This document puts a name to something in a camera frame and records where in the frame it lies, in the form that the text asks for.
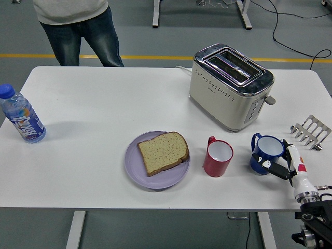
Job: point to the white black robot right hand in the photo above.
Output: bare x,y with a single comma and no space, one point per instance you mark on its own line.
302,179

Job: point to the blue enamel cup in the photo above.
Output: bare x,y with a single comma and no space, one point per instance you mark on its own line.
268,147

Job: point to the red enamel cup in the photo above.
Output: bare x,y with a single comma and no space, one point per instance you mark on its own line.
215,166

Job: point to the slice of brown bread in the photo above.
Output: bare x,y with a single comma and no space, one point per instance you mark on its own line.
162,153

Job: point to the black table control panel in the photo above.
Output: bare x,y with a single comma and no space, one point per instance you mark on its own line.
297,215

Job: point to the steel toast rack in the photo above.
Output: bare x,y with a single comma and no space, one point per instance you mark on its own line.
312,129

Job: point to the cream and chrome toaster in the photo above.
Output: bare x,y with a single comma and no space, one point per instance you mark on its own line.
220,103

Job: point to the lilac round plate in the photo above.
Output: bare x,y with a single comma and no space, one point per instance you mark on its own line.
145,179

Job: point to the white background table leg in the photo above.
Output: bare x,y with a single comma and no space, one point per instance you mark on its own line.
155,13
244,13

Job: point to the white caster wheel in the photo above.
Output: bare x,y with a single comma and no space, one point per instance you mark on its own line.
324,2

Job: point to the person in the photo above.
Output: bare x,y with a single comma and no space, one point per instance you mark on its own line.
67,31

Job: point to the clear bottle with blue label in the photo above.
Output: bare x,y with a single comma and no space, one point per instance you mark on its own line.
24,122

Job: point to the grey bracket under table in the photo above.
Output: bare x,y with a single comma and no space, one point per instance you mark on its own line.
237,215

